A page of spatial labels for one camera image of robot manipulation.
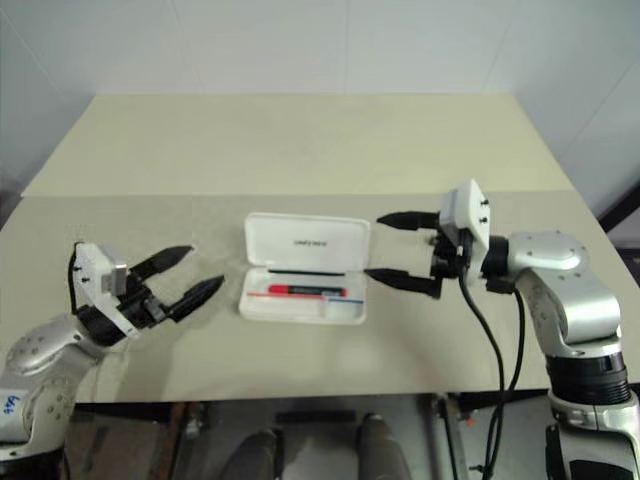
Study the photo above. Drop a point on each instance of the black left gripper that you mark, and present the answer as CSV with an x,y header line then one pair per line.
x,y
140,307

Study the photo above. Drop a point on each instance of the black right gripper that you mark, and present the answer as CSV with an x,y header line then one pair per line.
x,y
447,260

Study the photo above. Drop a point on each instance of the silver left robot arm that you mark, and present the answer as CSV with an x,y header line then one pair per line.
x,y
45,345

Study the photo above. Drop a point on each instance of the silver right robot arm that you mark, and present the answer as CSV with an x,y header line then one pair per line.
x,y
550,255

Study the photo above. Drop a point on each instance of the white hard pencil case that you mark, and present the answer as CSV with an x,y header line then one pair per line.
x,y
305,245

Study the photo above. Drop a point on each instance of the red marker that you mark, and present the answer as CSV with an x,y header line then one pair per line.
x,y
305,289

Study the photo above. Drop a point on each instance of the dark rounded shape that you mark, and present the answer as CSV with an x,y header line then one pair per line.
x,y
257,455

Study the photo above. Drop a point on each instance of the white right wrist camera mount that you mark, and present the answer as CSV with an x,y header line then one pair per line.
x,y
467,210

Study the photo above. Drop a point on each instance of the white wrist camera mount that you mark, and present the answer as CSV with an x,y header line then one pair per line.
x,y
467,210
92,280

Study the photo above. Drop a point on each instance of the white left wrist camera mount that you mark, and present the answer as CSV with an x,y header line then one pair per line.
x,y
92,280

